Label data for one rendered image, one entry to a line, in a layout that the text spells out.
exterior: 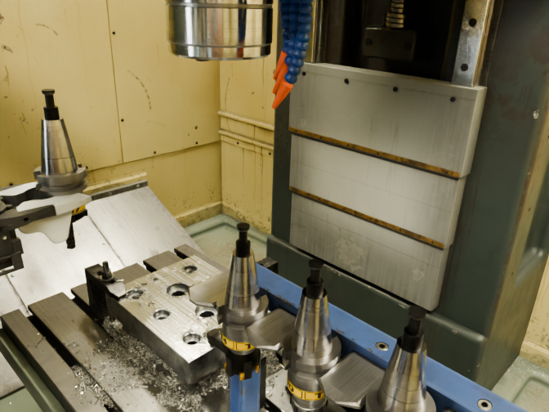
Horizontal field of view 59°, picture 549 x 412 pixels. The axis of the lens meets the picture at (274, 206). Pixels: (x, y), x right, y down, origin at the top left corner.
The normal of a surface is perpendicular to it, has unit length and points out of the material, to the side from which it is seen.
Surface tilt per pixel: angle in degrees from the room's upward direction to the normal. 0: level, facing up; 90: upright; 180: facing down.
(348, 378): 0
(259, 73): 90
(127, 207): 24
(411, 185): 90
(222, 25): 90
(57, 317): 0
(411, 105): 90
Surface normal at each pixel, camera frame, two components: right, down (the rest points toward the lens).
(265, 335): 0.03, -0.91
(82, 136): 0.71, 0.30
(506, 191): -0.70, 0.27
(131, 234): 0.32, -0.71
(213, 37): 0.00, 0.40
